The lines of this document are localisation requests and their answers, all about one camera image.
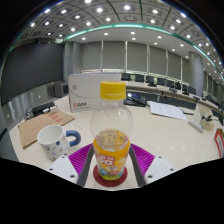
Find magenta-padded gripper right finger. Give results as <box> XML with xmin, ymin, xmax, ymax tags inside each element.
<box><xmin>127</xmin><ymin>143</ymin><xmax>176</xmax><ymax>188</ymax></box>

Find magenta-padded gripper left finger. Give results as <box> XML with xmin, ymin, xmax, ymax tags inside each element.
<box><xmin>46</xmin><ymin>143</ymin><xmax>97</xmax><ymax>188</ymax></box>

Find yellow-capped clear drink bottle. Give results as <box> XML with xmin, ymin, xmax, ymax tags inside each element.
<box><xmin>89</xmin><ymin>80</ymin><xmax>134</xmax><ymax>181</ymax></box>

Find flat round red coaster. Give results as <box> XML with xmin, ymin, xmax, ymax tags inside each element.
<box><xmin>92</xmin><ymin>164</ymin><xmax>129</xmax><ymax>188</ymax></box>

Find white power strip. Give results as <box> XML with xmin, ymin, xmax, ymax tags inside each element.
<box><xmin>188</xmin><ymin>119</ymin><xmax>205</xmax><ymax>134</ymax></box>

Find white paper sheet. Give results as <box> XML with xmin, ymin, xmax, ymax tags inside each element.
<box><xmin>148</xmin><ymin>100</ymin><xmax>188</xmax><ymax>122</ymax></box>

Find black flat device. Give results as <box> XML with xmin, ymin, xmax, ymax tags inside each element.
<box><xmin>123</xmin><ymin>94</ymin><xmax>148</xmax><ymax>108</ymax></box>

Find grey equipment cabinet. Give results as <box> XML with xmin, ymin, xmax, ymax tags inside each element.
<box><xmin>53</xmin><ymin>81</ymin><xmax>70</xmax><ymax>98</ymax></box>

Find large white cardboard box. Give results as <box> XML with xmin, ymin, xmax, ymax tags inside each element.
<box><xmin>67</xmin><ymin>72</ymin><xmax>123</xmax><ymax>113</ymax></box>

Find black office chairs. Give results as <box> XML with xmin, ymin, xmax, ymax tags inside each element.
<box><xmin>120</xmin><ymin>72</ymin><xmax>224</xmax><ymax>111</ymax></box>

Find recessed ceiling lights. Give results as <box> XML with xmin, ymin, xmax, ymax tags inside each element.
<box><xmin>28</xmin><ymin>0</ymin><xmax>216</xmax><ymax>53</ymax></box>

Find white dotted mug blue handle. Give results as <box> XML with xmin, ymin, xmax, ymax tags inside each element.
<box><xmin>36</xmin><ymin>124</ymin><xmax>82</xmax><ymax>162</ymax></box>

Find black box with cables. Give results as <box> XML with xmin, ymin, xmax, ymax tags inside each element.
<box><xmin>30</xmin><ymin>100</ymin><xmax>56</xmax><ymax>117</ymax></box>

